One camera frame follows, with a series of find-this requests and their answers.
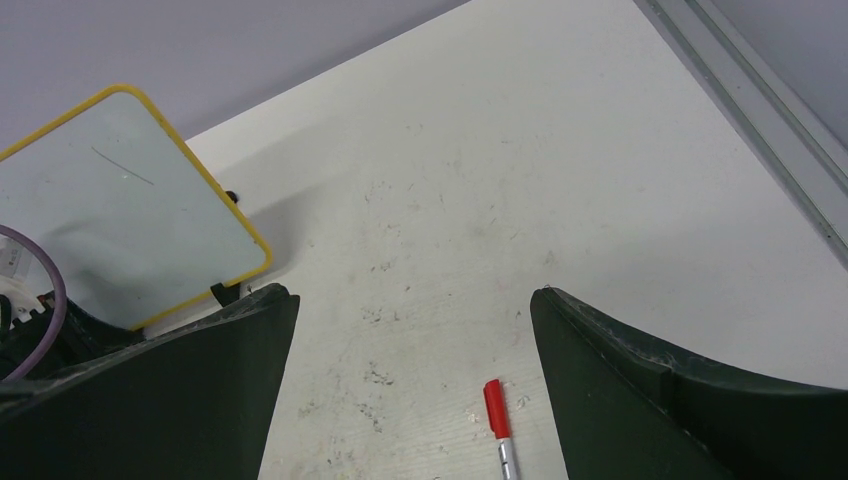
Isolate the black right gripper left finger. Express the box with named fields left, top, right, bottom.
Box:
left=1, top=283, right=300, bottom=479

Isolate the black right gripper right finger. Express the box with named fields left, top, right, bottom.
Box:
left=530, top=287, right=847, bottom=479

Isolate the white marker pen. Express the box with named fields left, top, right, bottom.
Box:
left=498, top=437, right=520, bottom=480

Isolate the red marker cap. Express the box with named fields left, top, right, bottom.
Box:
left=483, top=379, right=512, bottom=440

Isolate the yellow framed small whiteboard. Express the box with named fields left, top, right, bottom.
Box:
left=1, top=84, right=273, bottom=330

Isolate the black whiteboard foot right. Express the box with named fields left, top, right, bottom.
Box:
left=210, top=282, right=242, bottom=308

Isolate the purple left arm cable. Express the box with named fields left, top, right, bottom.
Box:
left=0, top=224, right=68, bottom=384

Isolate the aluminium rail at table edge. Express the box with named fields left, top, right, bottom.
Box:
left=637, top=1, right=847, bottom=264

